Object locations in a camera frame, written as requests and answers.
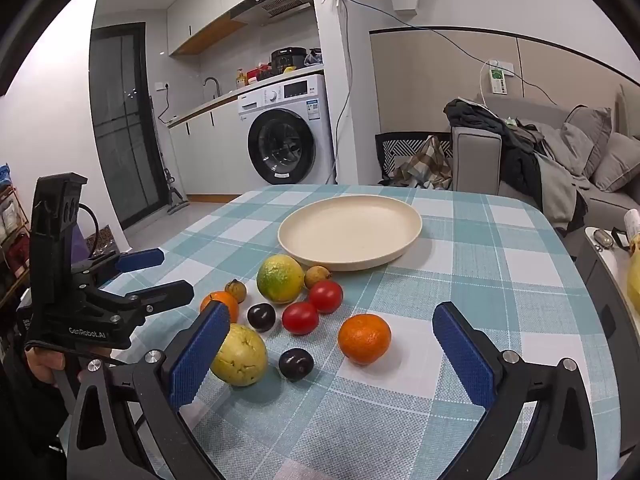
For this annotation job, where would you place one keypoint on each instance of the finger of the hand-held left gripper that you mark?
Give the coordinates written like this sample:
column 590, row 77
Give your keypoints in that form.
column 167, row 294
column 142, row 259

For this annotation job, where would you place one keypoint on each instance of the white kitchen counter cabinets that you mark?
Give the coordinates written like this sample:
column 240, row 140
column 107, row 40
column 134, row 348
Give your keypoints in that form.
column 210, row 145

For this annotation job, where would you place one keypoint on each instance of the range hood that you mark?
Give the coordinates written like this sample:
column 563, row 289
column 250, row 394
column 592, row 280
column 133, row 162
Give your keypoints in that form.
column 272, row 5

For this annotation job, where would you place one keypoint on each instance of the storage shelf with bags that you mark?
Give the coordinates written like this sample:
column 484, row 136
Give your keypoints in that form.
column 12, row 240

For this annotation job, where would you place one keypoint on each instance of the person's left forearm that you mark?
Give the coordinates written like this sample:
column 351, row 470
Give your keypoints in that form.
column 25, row 420

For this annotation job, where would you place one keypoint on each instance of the person's left hand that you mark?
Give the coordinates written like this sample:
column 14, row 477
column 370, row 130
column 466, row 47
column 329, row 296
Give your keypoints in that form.
column 45, row 366

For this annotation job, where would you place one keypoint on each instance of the cream round plate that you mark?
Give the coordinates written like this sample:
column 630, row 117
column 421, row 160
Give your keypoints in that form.
column 350, row 230

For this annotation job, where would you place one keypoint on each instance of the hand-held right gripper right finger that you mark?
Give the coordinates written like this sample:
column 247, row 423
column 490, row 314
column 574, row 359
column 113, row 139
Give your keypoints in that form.
column 465, row 355

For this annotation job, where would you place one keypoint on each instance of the plaid cloth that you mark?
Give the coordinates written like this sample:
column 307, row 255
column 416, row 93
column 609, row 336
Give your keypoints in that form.
column 425, row 165

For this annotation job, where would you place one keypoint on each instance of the grey pillow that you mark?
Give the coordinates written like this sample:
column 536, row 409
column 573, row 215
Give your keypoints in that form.
column 587, row 135
column 617, row 162

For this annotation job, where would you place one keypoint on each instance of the teal checked tablecloth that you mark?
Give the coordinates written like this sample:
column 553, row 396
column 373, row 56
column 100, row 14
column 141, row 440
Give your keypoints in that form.
column 450, row 270

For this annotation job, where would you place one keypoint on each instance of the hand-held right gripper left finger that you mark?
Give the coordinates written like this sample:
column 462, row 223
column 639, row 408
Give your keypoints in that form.
column 200, row 355

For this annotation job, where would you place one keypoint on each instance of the red tomato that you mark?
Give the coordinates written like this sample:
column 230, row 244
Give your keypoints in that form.
column 326, row 296
column 300, row 318

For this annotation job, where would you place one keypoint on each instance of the white washing machine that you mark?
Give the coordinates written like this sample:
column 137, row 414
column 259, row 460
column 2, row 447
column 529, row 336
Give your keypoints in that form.
column 300, row 105

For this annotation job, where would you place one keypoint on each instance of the pale yellow guava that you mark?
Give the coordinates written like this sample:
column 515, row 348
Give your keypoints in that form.
column 242, row 355

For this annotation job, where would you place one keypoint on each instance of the chrome faucet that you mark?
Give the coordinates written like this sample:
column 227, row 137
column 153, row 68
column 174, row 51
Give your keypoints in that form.
column 212, row 85

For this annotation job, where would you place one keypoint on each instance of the yellow soap bottle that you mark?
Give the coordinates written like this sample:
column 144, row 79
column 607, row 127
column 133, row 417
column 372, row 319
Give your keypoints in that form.
column 242, row 80

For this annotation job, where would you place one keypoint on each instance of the white side table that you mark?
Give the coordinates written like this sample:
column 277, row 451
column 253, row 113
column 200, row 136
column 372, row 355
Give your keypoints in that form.
column 610, row 280

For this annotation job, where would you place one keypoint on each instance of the black laundry basket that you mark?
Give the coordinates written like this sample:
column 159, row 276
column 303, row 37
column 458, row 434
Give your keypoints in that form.
column 390, row 150

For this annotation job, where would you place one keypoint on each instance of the yellow plastic bag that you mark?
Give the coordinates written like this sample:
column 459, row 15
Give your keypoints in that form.
column 634, row 260

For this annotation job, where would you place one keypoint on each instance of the dark clothes pile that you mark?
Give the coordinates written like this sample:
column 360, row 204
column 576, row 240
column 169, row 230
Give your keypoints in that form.
column 520, row 160

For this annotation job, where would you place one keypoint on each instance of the small metal item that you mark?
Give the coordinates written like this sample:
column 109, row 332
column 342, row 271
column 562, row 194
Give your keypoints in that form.
column 601, row 238

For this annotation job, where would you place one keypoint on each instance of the orange mandarin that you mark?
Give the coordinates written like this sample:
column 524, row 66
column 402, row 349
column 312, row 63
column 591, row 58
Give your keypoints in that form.
column 364, row 338
column 222, row 300

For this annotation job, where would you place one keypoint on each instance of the stick vacuum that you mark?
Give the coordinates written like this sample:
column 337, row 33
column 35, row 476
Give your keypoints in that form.
column 175, row 195

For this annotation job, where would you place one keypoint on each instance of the brown longan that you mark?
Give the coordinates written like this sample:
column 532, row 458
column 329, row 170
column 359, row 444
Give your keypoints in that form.
column 316, row 276
column 236, row 290

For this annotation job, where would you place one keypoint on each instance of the grey sofa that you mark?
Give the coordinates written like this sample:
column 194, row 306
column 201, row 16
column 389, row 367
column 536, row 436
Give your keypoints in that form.
column 475, row 160

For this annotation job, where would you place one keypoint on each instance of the green yellow citrus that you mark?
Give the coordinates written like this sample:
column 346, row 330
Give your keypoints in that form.
column 280, row 280

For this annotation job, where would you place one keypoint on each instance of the red box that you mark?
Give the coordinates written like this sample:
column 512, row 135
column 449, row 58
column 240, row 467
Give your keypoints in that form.
column 259, row 74

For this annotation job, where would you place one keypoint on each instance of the green white wall device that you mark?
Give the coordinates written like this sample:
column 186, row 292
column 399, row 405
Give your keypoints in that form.
column 500, row 77

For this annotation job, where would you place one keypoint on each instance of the dark glass door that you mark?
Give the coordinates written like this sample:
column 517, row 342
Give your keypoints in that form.
column 125, row 125

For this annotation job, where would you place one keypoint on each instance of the white wall cabinets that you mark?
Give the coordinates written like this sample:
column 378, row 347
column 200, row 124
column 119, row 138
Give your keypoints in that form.
column 210, row 0

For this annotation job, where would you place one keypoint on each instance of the dark purple plum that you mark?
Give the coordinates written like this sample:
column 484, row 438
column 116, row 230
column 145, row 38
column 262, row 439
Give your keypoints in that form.
column 296, row 364
column 261, row 317

